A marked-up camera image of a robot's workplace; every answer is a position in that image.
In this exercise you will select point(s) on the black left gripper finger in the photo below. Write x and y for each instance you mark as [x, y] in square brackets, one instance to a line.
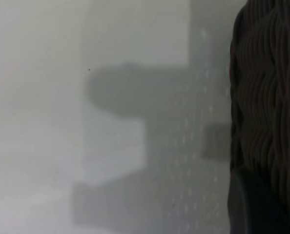
[247, 209]

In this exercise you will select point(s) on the black wicker basket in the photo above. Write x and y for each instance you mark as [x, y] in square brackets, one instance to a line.
[269, 97]

